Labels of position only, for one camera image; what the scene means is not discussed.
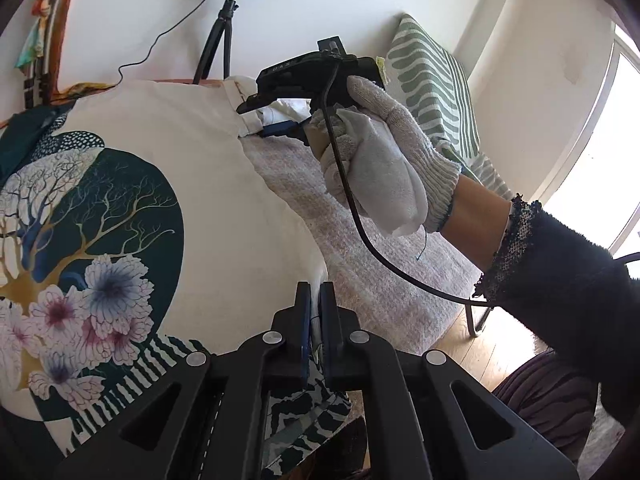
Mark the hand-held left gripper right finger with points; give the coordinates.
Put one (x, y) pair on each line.
(327, 332)

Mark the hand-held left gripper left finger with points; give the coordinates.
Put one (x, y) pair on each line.
(302, 332)

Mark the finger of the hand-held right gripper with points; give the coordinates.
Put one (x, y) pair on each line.
(272, 97)
(280, 129)

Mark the white garment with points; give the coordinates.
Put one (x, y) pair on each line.
(250, 105)

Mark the white tree print shirt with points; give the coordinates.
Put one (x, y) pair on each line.
(210, 200)

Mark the person's right forearm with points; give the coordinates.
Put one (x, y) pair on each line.
(550, 280)

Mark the person's right hand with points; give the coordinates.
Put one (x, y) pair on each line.
(395, 160)

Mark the green striped white cloth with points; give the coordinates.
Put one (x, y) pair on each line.
(430, 80)

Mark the metal furniture leg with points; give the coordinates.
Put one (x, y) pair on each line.
(472, 320)

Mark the person's dark striped clothing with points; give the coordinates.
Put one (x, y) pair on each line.
(545, 400)

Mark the folded metal tripod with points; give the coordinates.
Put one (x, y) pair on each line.
(42, 80)

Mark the folded tripod with colourful cloth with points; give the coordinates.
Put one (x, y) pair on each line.
(47, 5)

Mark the window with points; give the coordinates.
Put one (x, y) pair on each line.
(605, 160)

